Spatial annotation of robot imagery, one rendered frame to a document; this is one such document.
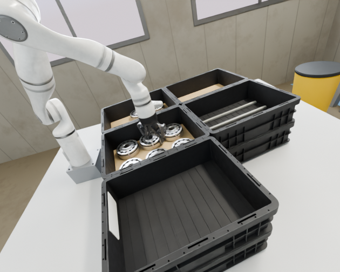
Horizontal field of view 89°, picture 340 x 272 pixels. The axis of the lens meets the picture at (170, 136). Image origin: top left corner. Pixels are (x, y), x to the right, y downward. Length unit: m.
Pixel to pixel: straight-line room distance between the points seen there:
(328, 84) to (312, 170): 1.32
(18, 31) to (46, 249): 0.73
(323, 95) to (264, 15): 1.26
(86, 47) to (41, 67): 0.17
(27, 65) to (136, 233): 0.57
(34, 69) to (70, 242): 0.62
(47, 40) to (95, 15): 1.84
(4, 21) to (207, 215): 0.66
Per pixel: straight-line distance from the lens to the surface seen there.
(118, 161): 0.80
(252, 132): 0.76
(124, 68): 0.60
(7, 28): 0.55
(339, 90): 2.69
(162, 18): 2.37
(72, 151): 0.93
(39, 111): 0.82
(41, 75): 0.68
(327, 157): 0.95
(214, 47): 2.57
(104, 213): 0.52
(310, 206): 0.77
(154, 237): 0.55
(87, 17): 2.39
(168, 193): 0.61
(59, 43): 0.55
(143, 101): 0.66
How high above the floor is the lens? 1.31
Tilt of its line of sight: 36 degrees down
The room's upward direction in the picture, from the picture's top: 16 degrees counter-clockwise
